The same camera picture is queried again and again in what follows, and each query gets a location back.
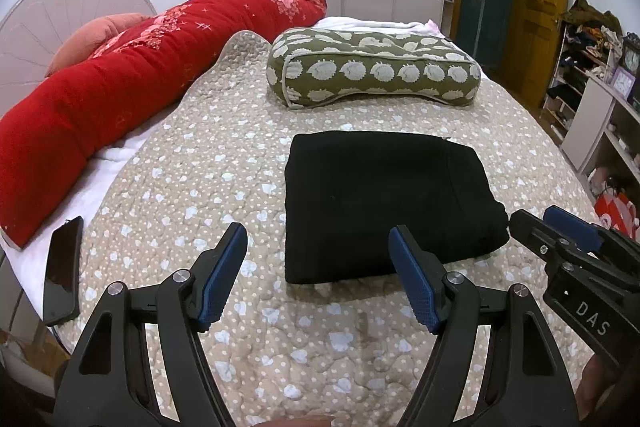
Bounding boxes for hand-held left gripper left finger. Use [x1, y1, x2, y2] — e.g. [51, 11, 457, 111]
[52, 222, 249, 427]

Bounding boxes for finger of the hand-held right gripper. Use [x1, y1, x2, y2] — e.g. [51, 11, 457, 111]
[543, 205, 640, 275]
[509, 208, 640, 294]

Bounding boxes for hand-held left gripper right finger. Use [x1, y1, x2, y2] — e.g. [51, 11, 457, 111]
[389, 224, 583, 427]

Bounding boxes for black pants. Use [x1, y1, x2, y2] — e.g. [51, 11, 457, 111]
[284, 131, 511, 286]

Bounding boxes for person's right hand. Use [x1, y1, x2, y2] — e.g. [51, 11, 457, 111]
[580, 352, 626, 413]

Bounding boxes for person's left hand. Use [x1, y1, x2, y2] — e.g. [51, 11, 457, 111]
[270, 414, 337, 427]

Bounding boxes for red bag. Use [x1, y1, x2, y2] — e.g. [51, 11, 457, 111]
[594, 192, 640, 238]

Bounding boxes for white shelf unit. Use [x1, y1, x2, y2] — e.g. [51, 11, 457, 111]
[540, 17, 640, 208]

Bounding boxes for beige printed quilt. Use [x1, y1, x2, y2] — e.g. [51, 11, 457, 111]
[55, 29, 608, 427]

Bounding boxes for purple square clock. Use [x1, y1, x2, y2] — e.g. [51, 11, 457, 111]
[611, 67, 637, 98]

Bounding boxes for black smartphone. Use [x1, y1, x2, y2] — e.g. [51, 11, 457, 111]
[42, 215, 85, 327]

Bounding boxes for dark round clock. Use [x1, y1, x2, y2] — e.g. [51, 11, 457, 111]
[622, 34, 640, 75]

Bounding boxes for pile of clothes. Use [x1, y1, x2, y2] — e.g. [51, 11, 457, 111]
[562, 0, 623, 52]

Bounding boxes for green hedgehog print pillow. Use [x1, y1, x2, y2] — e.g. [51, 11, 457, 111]
[266, 27, 482, 110]

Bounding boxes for yellow wooden door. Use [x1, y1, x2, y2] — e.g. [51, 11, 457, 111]
[510, 0, 571, 108]

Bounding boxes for red floral bolster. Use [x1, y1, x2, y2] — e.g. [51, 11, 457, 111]
[0, 0, 328, 250]

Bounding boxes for pink pillow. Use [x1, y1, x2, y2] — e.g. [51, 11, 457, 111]
[45, 13, 151, 78]

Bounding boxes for pale fan-shaped headboard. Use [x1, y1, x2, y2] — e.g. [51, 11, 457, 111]
[0, 0, 158, 80]

